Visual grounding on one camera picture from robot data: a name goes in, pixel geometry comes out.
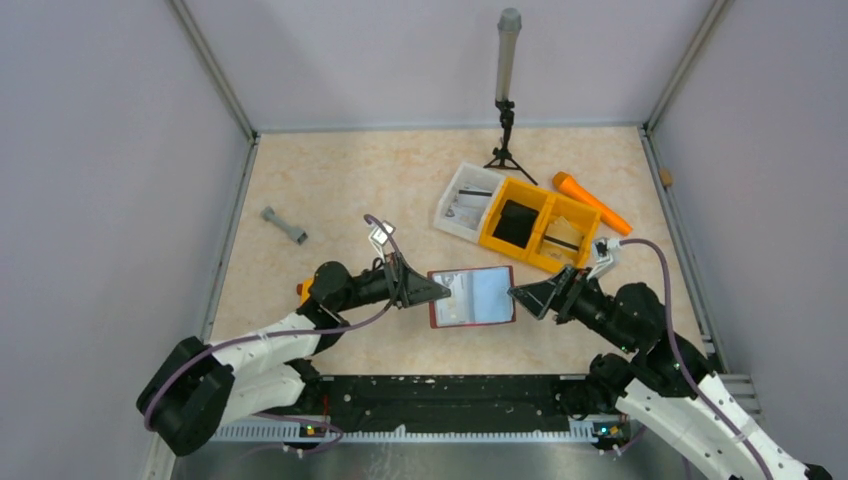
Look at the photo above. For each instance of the grey credit card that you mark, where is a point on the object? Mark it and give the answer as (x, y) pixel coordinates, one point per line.
(480, 295)

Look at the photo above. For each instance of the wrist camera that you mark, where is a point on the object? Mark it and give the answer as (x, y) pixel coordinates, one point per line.
(605, 252)
(379, 238)

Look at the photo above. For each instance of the orange plastic carrot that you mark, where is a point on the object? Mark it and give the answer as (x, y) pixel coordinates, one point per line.
(567, 185)

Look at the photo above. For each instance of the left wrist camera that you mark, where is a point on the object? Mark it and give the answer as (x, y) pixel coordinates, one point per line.
(379, 238)

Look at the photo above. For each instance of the small tan wall object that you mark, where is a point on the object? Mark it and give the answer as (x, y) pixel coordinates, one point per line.
(665, 177)

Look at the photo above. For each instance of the red card holder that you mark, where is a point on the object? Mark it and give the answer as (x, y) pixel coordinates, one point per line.
(472, 297)

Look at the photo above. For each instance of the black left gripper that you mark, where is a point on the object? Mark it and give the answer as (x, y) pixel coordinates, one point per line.
(399, 282)

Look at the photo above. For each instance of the tan cards in bin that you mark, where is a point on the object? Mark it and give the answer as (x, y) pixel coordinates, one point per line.
(561, 241)

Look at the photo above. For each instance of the cards in white bin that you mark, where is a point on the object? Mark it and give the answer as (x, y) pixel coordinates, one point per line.
(468, 206)

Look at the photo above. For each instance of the grey plastic connector piece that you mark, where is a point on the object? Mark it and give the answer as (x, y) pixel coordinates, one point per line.
(294, 233)

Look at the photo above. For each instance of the white plastic bin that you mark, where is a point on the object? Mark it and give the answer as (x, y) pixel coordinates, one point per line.
(467, 176)

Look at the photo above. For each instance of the small orange toy piece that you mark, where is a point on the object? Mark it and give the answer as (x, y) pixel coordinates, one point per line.
(302, 290)

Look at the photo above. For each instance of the black block in bin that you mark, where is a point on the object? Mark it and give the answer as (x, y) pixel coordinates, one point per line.
(516, 224)

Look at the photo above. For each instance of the grey tube on tripod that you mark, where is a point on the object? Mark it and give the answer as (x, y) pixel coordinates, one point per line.
(508, 27)

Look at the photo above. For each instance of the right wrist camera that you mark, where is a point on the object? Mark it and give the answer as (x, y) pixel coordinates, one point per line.
(605, 252)

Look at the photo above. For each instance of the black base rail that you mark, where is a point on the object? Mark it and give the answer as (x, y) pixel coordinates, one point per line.
(462, 404)

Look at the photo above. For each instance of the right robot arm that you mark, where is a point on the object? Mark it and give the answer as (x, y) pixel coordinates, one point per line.
(661, 380)

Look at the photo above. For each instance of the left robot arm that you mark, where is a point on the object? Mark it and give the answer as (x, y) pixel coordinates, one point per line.
(202, 386)

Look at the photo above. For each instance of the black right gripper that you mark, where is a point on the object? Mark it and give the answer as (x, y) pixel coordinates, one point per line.
(566, 295)

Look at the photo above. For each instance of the yellow plastic bin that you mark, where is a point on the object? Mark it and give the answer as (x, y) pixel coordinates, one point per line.
(549, 205)

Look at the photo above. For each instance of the black mini tripod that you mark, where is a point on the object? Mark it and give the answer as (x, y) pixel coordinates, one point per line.
(502, 156)

